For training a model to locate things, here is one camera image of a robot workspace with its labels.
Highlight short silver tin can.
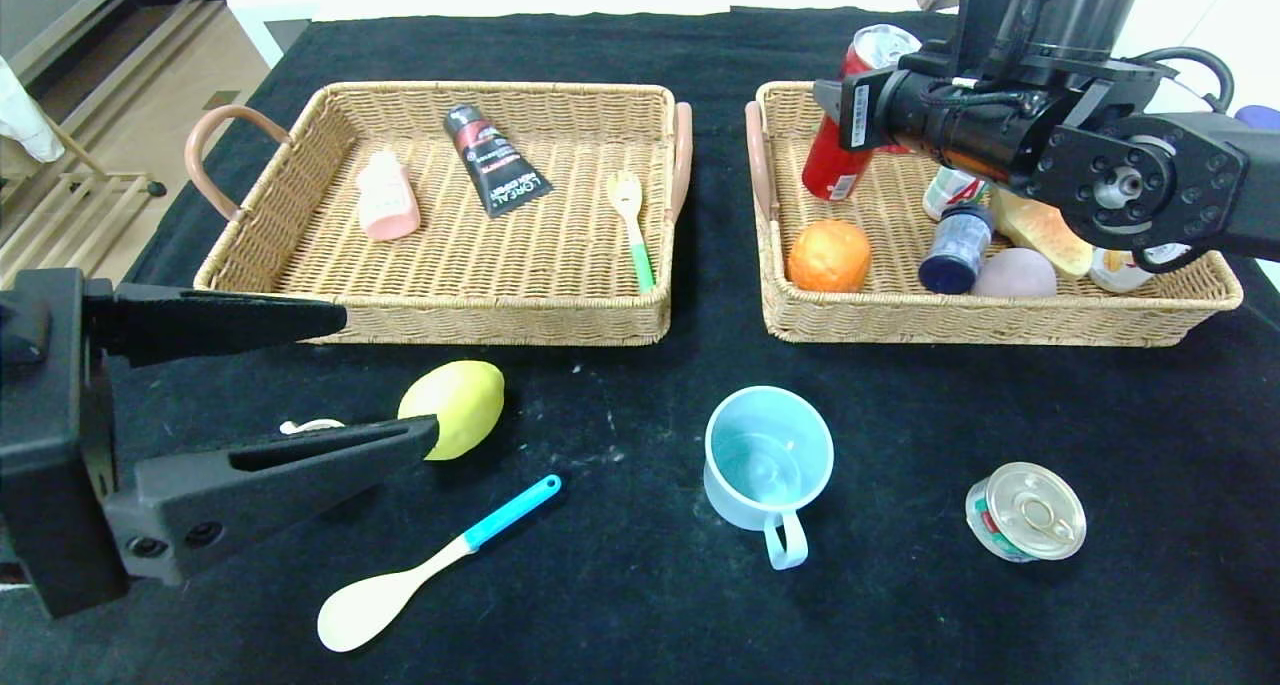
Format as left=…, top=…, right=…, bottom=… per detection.
left=965, top=463, right=1087, bottom=564

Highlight yellow bread bun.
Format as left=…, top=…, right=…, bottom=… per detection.
left=990, top=187, right=1093, bottom=278

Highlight white hanging cloth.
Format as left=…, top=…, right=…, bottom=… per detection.
left=0, top=53, right=69, bottom=164

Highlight gold metal rolling rack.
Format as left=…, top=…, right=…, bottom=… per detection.
left=0, top=115, right=171, bottom=286

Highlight black right camera cable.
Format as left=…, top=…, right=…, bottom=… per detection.
left=1135, top=47, right=1237, bottom=116

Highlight yellow lemon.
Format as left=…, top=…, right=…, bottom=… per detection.
left=398, top=360, right=506, bottom=462

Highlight white bottle blue cap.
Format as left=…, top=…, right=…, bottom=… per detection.
left=1088, top=105, right=1280, bottom=294

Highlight black tablecloth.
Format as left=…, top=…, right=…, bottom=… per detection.
left=0, top=7, right=1280, bottom=685

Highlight pale pink round bun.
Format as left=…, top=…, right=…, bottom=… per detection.
left=972, top=248, right=1058, bottom=299

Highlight black cosmetic tube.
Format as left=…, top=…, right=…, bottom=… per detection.
left=444, top=106, right=554, bottom=220

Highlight rectangular wicker basket brown handles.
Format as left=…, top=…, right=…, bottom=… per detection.
left=186, top=82, right=694, bottom=348
left=745, top=80, right=1244, bottom=348

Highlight grey metal shelf frame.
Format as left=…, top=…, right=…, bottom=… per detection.
left=0, top=0, right=233, bottom=101

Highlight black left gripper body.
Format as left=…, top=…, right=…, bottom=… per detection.
left=0, top=267, right=132, bottom=620

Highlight small dark blue jar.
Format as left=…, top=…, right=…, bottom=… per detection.
left=917, top=203, right=995, bottom=296

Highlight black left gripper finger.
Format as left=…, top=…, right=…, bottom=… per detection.
left=82, top=278, right=348, bottom=368
left=102, top=418, right=405, bottom=587

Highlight beige spoon blue handle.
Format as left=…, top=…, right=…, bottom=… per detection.
left=318, top=475, right=564, bottom=653

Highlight orange fruit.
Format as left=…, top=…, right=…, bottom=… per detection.
left=787, top=218, right=873, bottom=294

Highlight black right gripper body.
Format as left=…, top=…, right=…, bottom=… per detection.
left=838, top=65, right=954, bottom=167

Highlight light blue mug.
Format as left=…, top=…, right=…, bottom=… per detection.
left=704, top=386, right=835, bottom=572

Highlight red soda can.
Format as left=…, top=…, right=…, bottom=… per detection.
left=801, top=23, right=923, bottom=202

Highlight beige fork green handle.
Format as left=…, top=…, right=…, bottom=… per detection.
left=607, top=171, right=658, bottom=296

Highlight small pink bottle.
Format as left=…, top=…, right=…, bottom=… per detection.
left=357, top=151, right=423, bottom=243

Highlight white milk drink bottle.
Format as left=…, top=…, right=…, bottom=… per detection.
left=922, top=165, right=986, bottom=223

